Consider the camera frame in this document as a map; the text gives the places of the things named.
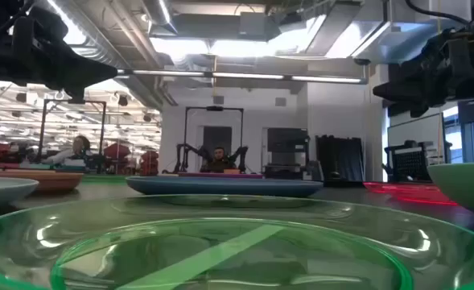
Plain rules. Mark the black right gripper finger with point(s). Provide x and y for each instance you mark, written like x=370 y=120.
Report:
x=409 y=92

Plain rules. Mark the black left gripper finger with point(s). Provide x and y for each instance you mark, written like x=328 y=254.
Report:
x=83 y=72

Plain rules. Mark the clear green plastic plate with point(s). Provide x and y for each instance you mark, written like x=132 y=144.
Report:
x=100 y=225
x=104 y=179

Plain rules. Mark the clear red plastic plate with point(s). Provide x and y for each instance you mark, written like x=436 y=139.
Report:
x=429 y=200
x=393 y=186

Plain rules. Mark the orange plastic plate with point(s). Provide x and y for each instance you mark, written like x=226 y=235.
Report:
x=51 y=181

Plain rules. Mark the pale grey-green plastic plate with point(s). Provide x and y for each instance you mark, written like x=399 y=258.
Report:
x=3 y=191

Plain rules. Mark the magenta plastic plate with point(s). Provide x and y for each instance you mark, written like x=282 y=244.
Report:
x=220 y=175

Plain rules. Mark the black background robot arm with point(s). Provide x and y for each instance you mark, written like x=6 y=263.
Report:
x=241 y=155
x=182 y=155

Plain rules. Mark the whiteboard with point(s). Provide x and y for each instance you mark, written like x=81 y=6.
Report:
x=417 y=131

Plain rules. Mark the black mesh cart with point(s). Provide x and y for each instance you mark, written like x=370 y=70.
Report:
x=411 y=165

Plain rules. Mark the person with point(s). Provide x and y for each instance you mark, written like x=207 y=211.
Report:
x=77 y=147
x=219 y=163

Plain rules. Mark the black ribbed panel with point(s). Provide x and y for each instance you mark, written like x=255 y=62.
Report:
x=341 y=161

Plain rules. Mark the black cabinet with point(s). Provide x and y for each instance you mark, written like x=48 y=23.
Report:
x=287 y=141

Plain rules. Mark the dark door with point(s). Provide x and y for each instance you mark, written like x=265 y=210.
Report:
x=216 y=137

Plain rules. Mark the long ceiling light bar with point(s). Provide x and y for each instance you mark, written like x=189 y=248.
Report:
x=244 y=75

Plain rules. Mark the blue plastic plate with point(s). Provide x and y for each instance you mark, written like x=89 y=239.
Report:
x=224 y=187

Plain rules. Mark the silver ventilation duct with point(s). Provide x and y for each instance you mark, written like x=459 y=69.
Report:
x=100 y=36

